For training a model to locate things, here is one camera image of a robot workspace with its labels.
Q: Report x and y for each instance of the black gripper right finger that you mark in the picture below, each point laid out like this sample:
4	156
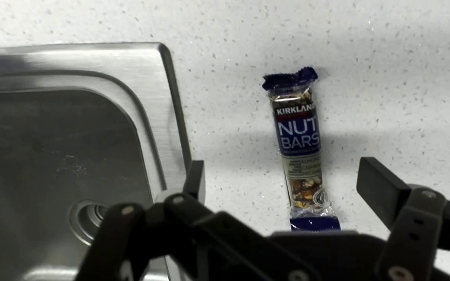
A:
418	224

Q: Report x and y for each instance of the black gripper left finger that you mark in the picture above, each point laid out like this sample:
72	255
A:
183	228

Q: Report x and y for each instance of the blue nut bar packet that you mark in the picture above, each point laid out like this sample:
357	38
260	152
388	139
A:
299	135

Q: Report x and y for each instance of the sink drain strainer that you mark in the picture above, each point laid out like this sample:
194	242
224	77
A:
87	219

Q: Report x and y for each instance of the stainless steel double sink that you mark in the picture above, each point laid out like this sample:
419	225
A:
54	146

